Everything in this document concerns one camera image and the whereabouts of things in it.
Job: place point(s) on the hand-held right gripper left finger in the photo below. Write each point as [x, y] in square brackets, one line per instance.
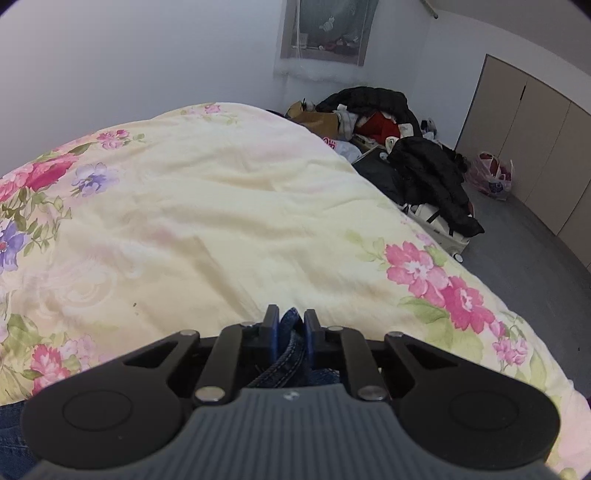
[273, 332]

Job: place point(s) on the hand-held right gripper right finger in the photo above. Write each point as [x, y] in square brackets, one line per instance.
[309, 339]

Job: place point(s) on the blue denim pants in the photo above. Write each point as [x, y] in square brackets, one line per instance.
[288, 364]

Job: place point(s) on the floral cream blanket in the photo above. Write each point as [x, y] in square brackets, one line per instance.
[221, 203]

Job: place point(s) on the white suitcase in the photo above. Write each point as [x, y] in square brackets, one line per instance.
[436, 221]

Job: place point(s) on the black bag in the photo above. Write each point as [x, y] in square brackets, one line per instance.
[376, 173]

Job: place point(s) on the white printed cloth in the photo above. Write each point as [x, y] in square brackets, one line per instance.
[344, 148]

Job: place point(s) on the brown paper bag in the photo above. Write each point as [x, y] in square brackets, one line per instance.
[318, 121]

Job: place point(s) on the red garment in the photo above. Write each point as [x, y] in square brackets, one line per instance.
[375, 127]

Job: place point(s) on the pink plastic bag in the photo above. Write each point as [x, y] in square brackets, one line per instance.
[491, 177]

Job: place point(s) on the black puffer jacket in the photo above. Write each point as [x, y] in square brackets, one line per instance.
[369, 99]

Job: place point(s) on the beige wardrobe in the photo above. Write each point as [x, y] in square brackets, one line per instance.
[535, 152]

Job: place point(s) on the window with lace curtain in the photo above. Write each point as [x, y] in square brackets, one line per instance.
[325, 30]

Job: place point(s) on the curtain rod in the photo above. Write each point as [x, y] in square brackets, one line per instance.
[430, 8]

